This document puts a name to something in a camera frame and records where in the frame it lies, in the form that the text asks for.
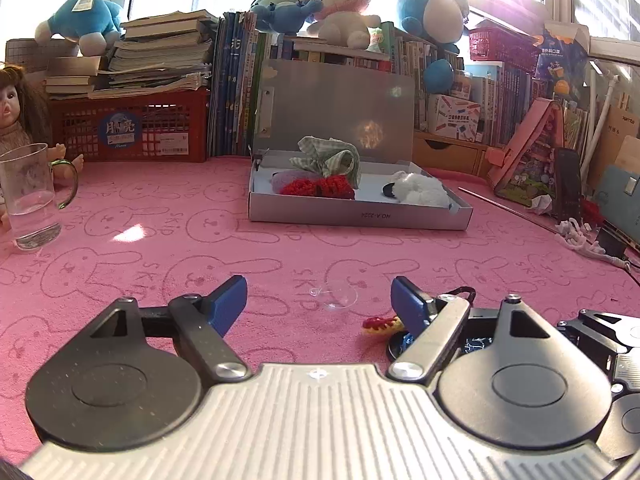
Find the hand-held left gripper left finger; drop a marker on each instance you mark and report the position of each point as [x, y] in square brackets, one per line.
[230, 305]

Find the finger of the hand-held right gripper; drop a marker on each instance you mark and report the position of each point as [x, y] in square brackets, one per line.
[600, 327]

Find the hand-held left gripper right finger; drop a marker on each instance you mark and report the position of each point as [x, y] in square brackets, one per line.
[410, 305]

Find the white fluffy toy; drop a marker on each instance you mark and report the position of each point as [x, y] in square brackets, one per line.
[420, 190]

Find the black round disc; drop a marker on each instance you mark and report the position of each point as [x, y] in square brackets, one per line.
[387, 190]

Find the red knitted scrunchie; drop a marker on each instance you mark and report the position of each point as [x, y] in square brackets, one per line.
[340, 187]

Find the green checked scrunchie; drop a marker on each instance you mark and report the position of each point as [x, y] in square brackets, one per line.
[325, 157]

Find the grey cardboard file box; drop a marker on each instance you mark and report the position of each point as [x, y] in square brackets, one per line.
[330, 100]

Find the yellow and red knitted piece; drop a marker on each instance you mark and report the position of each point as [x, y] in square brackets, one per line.
[377, 325]

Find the clear suction cup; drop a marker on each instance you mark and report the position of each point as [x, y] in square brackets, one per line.
[340, 297]

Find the small black box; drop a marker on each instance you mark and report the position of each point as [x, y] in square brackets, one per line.
[610, 240]

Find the pink bunny print mat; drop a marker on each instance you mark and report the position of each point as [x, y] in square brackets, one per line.
[150, 220]

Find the red knitted cloth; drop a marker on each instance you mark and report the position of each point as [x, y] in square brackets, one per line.
[592, 210]

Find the thin metal rod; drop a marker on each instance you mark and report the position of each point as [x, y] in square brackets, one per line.
[500, 206]

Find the white folded paper figure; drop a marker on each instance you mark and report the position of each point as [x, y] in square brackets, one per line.
[541, 204]

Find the wooden drawer organizer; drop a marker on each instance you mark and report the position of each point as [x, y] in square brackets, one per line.
[460, 157]

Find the white printed carton box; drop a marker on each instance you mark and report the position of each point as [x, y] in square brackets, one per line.
[455, 117]

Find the red plastic basket with label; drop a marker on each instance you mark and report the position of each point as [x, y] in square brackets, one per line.
[150, 125]

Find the brown cardboard sheets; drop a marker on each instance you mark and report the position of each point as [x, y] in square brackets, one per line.
[620, 130]

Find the row of thin colourful books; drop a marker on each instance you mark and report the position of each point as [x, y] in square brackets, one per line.
[575, 120]

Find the row of upright books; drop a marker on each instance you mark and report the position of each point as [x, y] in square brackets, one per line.
[500, 105]

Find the row of thin blue books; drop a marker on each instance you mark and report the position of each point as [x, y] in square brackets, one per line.
[230, 85]

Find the white pipes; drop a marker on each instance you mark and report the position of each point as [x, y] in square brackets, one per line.
[602, 105]

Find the clear glass mug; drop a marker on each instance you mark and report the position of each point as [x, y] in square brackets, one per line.
[30, 200]

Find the small blue round plush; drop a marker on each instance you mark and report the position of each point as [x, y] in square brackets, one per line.
[439, 75]

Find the stack of worn books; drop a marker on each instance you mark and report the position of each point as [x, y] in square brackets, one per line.
[160, 55]

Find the blue printed carton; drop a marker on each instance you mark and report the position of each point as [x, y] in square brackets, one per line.
[560, 65]

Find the stack of flat books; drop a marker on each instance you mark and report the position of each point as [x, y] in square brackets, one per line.
[320, 55]

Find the small red plastic basket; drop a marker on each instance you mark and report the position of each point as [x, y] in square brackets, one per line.
[505, 45]

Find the brown-haired doll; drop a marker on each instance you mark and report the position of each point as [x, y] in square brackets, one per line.
[15, 105]

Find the large blue plush toy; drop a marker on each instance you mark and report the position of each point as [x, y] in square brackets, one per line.
[430, 10]

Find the blue big-eared plush toy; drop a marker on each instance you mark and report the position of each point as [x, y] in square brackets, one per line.
[280, 10]

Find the pink and white bunny plush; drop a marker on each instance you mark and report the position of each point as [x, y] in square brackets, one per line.
[340, 10]

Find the blue and white plush toy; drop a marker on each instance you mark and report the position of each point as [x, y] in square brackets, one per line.
[80, 20]

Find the grey grid cutting mat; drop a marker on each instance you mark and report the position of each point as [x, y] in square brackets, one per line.
[25, 55]

